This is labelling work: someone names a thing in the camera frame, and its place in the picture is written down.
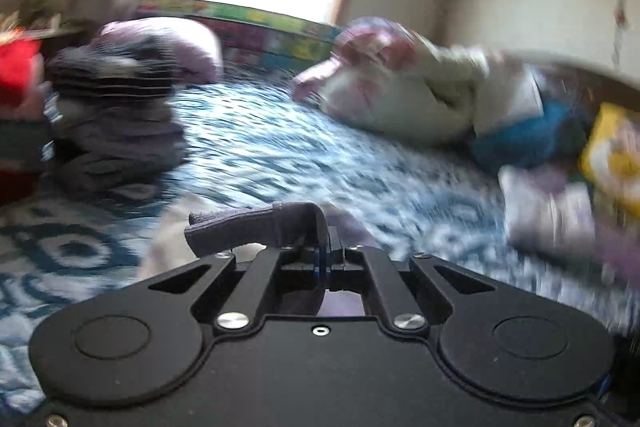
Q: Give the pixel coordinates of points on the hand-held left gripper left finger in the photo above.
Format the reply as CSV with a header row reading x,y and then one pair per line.
x,y
320,263

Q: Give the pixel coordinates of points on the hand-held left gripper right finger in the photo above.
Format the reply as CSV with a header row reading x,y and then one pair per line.
x,y
334,264

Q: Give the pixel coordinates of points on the cream lavender sequin sweatshirt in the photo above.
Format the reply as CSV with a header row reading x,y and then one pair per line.
x,y
225,229

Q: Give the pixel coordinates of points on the stack of folded dark clothes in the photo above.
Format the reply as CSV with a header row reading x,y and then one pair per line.
x,y
115,132

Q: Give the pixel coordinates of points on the blue white patterned bedspread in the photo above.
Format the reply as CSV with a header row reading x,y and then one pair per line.
x,y
300,147

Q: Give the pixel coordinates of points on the white pink crumpled comforter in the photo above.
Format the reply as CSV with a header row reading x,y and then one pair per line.
x,y
400,107

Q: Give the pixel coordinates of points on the white purple floral folded garment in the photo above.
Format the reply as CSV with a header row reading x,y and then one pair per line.
x,y
545,212

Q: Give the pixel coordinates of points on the blue blanket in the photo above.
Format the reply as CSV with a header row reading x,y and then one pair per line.
x,y
530,137

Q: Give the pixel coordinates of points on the purple pillow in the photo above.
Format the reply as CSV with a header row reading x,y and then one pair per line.
x,y
195,52

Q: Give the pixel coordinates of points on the yellow printed cushion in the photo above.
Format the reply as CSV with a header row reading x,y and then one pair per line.
x,y
615,142

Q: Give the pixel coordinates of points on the dark wooden headboard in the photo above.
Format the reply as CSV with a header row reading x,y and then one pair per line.
x,y
600,79

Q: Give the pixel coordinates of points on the cluttered white desk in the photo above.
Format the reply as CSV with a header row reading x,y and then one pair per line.
x,y
50,29

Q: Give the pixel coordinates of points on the red sweater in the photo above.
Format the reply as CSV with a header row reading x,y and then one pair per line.
x,y
17,72

